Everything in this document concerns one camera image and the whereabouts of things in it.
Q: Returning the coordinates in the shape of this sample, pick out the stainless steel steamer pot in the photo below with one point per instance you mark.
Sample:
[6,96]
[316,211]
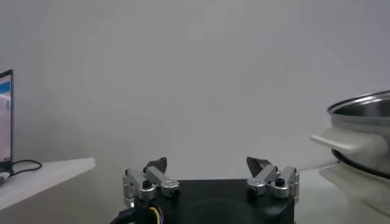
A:
[359,121]

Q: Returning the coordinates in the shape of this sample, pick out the white electric cooker base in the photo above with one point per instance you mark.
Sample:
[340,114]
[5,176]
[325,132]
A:
[365,191]

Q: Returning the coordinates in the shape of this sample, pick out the black laptop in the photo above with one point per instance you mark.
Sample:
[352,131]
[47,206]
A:
[6,121]

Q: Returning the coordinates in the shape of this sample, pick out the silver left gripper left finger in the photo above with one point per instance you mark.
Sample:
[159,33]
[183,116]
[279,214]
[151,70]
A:
[152,176]

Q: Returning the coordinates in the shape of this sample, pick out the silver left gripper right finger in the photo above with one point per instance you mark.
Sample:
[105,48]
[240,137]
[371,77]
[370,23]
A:
[268,173]

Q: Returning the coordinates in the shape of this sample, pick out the white side table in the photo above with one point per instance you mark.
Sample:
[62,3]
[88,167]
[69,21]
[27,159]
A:
[45,176]

